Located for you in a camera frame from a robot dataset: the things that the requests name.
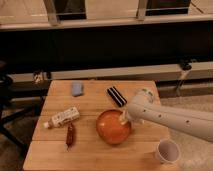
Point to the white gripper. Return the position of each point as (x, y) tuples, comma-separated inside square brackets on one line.
[(123, 118)]

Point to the orange ceramic bowl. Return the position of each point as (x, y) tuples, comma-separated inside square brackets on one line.
[(110, 129)]

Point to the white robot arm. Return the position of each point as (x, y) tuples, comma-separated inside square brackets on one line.
[(193, 122)]

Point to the black striped rectangular block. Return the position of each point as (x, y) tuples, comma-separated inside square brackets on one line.
[(116, 96)]

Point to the white labelled bottle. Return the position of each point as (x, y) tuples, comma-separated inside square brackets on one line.
[(61, 118)]

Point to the white paper cup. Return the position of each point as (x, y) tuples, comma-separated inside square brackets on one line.
[(167, 151)]

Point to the red chili pepper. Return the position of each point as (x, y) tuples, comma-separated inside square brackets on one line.
[(70, 135)]

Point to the light blue sponge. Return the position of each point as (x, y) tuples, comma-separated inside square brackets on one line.
[(77, 89)]

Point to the black clamp on ledge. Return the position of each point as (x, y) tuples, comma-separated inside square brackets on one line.
[(39, 76)]

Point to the metal window railing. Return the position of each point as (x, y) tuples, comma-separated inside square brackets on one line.
[(55, 14)]

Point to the black office chair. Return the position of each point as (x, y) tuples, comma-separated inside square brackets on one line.
[(5, 102)]

